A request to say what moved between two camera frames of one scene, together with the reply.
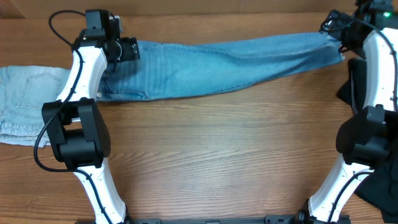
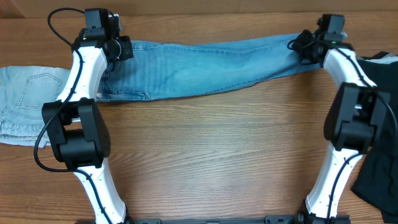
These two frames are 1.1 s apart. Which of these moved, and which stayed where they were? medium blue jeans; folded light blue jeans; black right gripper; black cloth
Moved: black right gripper
Stayed: medium blue jeans; black cloth; folded light blue jeans
